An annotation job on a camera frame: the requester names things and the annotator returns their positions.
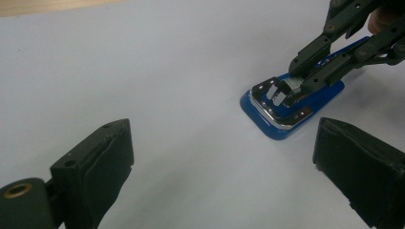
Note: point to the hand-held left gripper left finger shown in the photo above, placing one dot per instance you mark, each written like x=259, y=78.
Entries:
x=95, y=165

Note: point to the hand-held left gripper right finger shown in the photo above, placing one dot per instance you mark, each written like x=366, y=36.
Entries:
x=366, y=171

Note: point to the blue stapler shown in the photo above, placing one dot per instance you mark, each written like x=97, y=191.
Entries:
x=280, y=129

